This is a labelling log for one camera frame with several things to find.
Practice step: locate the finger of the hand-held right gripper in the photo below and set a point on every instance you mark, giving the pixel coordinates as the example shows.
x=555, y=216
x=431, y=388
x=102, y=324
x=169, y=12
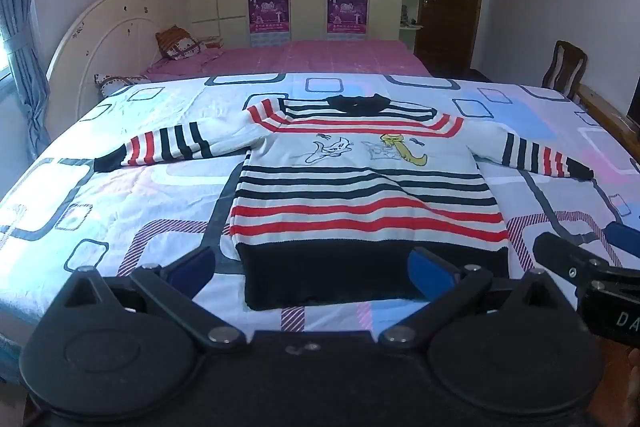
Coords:
x=565, y=254
x=624, y=239

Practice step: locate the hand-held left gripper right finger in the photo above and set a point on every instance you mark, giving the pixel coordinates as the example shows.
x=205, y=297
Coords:
x=430, y=269

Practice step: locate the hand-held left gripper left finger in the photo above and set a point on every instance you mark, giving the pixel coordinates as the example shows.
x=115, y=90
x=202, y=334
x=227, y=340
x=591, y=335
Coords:
x=192, y=264

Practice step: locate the striped knit sweater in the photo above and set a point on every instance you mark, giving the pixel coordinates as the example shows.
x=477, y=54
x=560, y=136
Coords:
x=360, y=207

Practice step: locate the printed blanket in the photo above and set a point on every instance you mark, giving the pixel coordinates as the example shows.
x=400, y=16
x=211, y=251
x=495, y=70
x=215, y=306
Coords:
x=125, y=187

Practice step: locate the dark screen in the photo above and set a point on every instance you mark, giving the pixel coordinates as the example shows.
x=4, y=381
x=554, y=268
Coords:
x=635, y=102

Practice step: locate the wooden chair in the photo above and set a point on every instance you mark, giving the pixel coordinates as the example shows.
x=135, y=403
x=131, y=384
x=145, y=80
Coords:
x=555, y=67

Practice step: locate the white brown printed pillow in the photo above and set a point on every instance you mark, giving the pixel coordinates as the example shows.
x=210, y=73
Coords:
x=117, y=82

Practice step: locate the small patterned cushion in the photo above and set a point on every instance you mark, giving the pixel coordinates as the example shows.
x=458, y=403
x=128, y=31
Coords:
x=210, y=43

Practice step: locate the orange patterned pillow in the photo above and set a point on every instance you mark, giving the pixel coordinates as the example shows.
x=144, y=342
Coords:
x=175, y=43

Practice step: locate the pink bed sheet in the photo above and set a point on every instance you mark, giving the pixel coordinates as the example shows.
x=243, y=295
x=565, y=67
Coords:
x=325, y=57

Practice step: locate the cream round headboard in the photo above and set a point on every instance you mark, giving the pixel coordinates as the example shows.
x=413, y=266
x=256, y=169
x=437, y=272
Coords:
x=100, y=42

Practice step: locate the dark shelf ornament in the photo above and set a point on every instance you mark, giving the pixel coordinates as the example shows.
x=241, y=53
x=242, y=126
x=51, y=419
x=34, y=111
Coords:
x=406, y=15

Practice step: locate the blue curtain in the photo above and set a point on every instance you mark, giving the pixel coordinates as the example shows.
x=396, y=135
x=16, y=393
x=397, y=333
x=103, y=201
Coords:
x=20, y=7

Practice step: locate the wooden bed frame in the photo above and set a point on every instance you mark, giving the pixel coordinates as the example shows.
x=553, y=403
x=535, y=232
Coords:
x=600, y=104

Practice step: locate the purple wall poster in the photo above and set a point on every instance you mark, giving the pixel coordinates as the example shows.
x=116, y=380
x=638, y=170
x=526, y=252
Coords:
x=347, y=9
x=269, y=12

